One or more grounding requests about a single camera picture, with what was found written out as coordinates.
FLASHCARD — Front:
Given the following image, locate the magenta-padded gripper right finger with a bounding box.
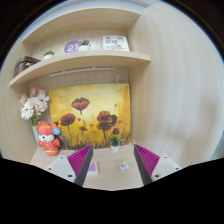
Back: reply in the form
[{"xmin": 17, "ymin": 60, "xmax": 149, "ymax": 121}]
[{"xmin": 133, "ymin": 143, "xmax": 183, "ymax": 186}]

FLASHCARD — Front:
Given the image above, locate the white light bar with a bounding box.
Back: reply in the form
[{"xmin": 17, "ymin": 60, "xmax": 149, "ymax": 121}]
[{"xmin": 49, "ymin": 66, "xmax": 116, "ymax": 78}]

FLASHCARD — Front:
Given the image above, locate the red and white plush toy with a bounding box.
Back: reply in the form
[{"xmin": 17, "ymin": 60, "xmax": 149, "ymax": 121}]
[{"xmin": 35, "ymin": 120, "xmax": 62, "ymax": 157}]

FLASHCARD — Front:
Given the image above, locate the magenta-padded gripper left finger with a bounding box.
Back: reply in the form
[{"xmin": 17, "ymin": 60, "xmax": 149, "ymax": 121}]
[{"xmin": 43, "ymin": 143, "xmax": 94, "ymax": 187}]

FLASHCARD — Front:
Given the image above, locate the light wooden wall shelf unit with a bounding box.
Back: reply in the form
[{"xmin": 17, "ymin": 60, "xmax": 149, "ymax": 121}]
[{"xmin": 9, "ymin": 7, "xmax": 151, "ymax": 88}]

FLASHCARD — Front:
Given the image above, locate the small plant in white pot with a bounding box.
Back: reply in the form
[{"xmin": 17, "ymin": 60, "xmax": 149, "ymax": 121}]
[{"xmin": 109, "ymin": 134, "xmax": 122, "ymax": 153}]

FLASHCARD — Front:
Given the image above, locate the pink and white flower bouquet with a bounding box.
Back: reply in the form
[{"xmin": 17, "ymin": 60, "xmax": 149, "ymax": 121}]
[{"xmin": 18, "ymin": 86, "xmax": 51, "ymax": 127}]

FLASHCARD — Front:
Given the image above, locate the yellow poppy flower painting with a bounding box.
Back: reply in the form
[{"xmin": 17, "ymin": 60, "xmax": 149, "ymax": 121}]
[{"xmin": 49, "ymin": 83, "xmax": 132, "ymax": 150}]

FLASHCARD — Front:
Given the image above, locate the pale blue flower vase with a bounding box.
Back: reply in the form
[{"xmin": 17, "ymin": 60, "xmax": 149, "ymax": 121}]
[{"xmin": 31, "ymin": 124, "xmax": 41, "ymax": 144}]

